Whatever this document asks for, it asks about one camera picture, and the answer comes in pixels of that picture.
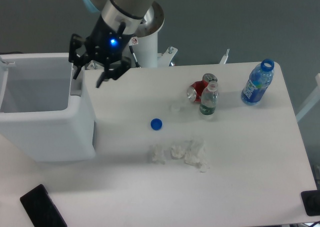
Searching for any black smartphone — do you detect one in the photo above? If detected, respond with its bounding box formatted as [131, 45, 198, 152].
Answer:
[19, 184, 68, 227]

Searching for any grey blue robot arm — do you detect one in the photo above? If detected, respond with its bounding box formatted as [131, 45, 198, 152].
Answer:
[68, 0, 155, 88]

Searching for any white plastic trash can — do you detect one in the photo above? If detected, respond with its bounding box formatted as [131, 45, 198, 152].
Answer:
[0, 53, 97, 162]

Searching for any black device table corner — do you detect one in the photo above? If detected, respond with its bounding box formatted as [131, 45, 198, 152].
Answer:
[300, 190, 320, 217]

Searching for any blue plastic drink bottle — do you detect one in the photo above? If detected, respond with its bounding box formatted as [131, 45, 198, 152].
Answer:
[241, 58, 275, 106]

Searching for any large crumpled tissue right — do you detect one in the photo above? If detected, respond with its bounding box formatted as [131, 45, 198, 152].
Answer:
[183, 138, 210, 173]

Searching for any small crumpled tissue left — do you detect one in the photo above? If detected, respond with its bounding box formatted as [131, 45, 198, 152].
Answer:
[150, 144, 166, 165]

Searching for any blue bottle cap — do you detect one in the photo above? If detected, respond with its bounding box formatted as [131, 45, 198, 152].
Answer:
[150, 118, 163, 131]

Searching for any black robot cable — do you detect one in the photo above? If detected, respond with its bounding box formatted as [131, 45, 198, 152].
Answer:
[128, 43, 141, 69]

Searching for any small crumpled tissue middle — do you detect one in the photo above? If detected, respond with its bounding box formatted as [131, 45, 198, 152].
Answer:
[170, 144, 186, 160]

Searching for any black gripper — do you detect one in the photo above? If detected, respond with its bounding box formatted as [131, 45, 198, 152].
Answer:
[68, 16, 132, 88]

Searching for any white frame right edge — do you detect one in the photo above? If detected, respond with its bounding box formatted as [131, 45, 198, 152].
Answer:
[295, 73, 320, 122]

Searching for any clear green label bottle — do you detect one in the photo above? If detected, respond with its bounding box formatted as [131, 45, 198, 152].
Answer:
[199, 80, 219, 116]

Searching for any small crumpled tissue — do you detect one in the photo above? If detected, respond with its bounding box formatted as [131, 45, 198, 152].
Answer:
[170, 144, 186, 160]
[150, 144, 166, 165]

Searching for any crushed red soda can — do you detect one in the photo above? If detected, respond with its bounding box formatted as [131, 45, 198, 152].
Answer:
[186, 73, 218, 103]

